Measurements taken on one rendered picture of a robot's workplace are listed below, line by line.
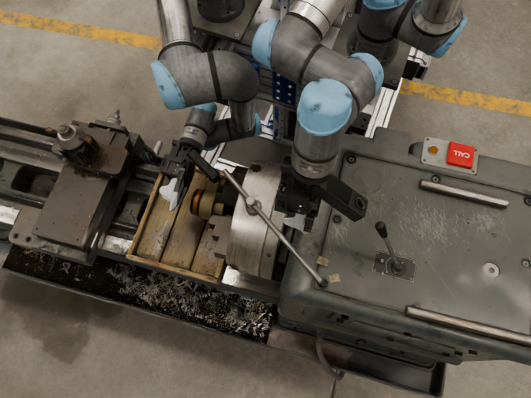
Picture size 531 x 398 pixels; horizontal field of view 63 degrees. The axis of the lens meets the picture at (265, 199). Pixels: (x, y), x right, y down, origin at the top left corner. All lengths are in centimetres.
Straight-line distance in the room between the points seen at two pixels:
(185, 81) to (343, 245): 52
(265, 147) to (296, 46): 157
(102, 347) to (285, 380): 90
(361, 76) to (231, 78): 40
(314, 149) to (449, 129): 214
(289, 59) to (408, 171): 49
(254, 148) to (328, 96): 166
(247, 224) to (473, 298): 53
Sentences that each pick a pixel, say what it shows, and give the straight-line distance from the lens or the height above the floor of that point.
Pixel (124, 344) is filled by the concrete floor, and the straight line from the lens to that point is 234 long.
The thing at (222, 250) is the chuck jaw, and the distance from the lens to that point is 116.
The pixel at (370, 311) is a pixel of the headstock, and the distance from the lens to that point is 100.
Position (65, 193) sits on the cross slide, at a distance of 150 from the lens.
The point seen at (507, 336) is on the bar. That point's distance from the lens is 106.
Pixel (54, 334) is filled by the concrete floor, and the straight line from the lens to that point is 248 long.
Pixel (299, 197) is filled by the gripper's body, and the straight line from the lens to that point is 78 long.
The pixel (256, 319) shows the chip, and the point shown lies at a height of 56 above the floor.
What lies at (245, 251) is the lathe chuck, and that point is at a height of 118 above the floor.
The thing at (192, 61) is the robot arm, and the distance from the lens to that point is 105.
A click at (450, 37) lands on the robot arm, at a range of 122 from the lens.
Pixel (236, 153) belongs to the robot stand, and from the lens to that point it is 227.
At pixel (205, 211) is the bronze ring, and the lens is 120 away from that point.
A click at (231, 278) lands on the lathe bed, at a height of 86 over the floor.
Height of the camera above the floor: 222
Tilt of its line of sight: 69 degrees down
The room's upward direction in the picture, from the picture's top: 3 degrees counter-clockwise
